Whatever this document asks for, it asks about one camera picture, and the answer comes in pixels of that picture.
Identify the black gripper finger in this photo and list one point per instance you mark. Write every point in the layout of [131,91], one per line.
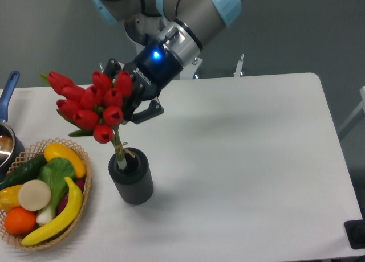
[154,109]
[113,68]

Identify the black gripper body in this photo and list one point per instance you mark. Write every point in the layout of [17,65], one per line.
[151,71]

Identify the red tulip bouquet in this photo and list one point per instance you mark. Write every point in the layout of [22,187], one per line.
[97,110]

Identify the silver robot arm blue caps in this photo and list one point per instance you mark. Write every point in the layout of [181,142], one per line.
[172,33]

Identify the dark grey ribbed vase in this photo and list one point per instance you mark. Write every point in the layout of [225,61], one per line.
[135,185]

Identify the dark red vegetable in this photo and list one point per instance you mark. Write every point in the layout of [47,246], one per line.
[62,204]

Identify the green bok choy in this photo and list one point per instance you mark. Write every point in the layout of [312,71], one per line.
[53,174]

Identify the yellow banana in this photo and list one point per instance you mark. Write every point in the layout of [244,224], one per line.
[60,222]

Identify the green cucumber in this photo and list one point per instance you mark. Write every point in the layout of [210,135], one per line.
[26,172]

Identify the beige round disc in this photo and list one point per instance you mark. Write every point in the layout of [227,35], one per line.
[34,195]

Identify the yellow bell pepper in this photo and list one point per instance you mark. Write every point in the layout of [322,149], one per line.
[9,198]

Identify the orange fruit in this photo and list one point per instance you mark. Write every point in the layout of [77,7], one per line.
[19,221]

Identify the woven wicker basket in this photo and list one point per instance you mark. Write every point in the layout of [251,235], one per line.
[29,153]

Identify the white furniture part right edge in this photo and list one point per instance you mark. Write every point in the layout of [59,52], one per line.
[353,118]

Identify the black device at table edge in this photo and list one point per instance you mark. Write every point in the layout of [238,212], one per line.
[355,233]

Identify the blue handled steel pot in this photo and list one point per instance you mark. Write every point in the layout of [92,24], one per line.
[11,146]

